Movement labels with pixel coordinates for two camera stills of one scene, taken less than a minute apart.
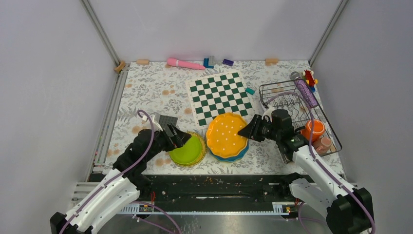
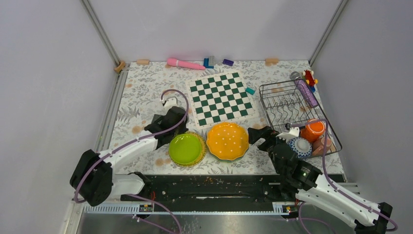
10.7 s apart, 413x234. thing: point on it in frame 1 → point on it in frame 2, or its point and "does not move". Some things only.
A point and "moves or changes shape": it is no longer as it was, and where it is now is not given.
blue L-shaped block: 205,63 does not move
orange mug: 318,130 does not move
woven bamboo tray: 204,147 does not move
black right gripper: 252,130 → 266,132
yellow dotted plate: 222,137 moves or changes shape
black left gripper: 178,140 → 183,128
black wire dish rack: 286,96 does not move
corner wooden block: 120,67 does not move
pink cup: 322,145 does not move
